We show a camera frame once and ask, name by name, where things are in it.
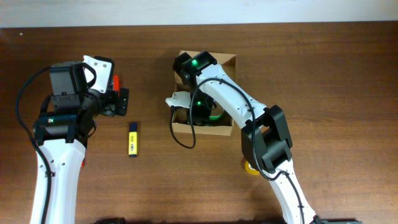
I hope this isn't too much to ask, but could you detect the green tape roll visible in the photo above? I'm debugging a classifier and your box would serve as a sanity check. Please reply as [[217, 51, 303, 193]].
[[209, 108, 226, 122]]

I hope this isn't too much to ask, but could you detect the orange and black stapler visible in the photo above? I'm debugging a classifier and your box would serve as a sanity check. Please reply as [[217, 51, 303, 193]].
[[113, 75, 120, 95]]

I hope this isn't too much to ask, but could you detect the small yellow tape roll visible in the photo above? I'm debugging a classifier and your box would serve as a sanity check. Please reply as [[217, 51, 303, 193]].
[[244, 161, 259, 175]]

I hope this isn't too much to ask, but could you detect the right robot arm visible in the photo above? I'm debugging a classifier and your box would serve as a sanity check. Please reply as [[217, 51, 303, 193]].
[[167, 51, 321, 224]]

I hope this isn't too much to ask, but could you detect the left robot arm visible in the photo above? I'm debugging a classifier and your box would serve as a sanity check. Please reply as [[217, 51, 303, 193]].
[[30, 56, 129, 223]]

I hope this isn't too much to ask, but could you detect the open brown cardboard box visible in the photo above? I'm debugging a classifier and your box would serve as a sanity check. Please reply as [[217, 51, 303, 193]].
[[172, 52, 244, 136]]

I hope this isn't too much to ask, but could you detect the yellow highlighter with blue cap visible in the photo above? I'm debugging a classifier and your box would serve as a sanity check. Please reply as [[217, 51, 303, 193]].
[[128, 122, 138, 157]]

